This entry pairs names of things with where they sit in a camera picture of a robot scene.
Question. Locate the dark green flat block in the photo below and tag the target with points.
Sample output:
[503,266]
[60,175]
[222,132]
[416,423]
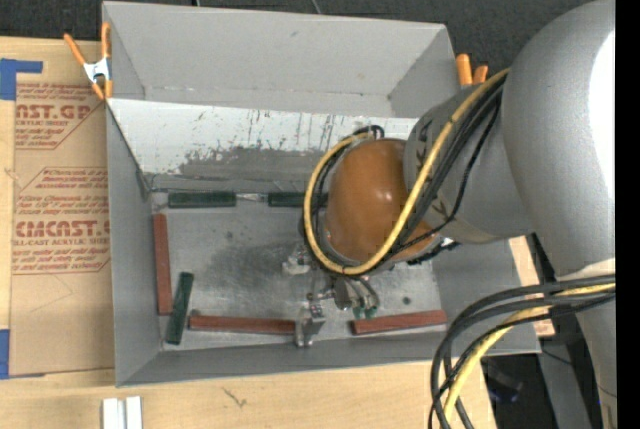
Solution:
[202,199]
[180,309]
[286,199]

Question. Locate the red-brown flat block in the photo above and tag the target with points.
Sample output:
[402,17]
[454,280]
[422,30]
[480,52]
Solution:
[400,322]
[240,324]
[162,262]

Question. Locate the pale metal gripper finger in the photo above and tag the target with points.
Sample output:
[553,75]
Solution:
[310,329]
[296,263]

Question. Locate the brown cardboard board, red print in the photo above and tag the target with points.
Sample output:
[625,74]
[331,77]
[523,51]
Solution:
[55,307]

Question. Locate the grey metal bin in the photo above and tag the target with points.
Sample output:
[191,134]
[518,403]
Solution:
[250,57]

